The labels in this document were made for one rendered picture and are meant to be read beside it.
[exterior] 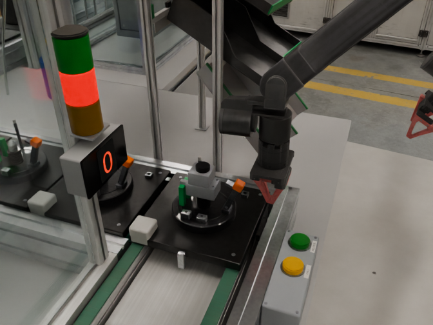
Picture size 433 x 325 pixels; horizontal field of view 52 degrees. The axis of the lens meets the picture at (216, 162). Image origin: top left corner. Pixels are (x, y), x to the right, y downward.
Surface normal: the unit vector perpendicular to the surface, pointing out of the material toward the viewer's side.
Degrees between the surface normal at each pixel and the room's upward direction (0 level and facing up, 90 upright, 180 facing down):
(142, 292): 0
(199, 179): 90
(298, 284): 0
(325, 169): 0
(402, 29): 90
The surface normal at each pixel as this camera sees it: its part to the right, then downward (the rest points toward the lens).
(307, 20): -0.44, 0.51
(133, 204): 0.00, -0.83
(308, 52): -0.12, 0.15
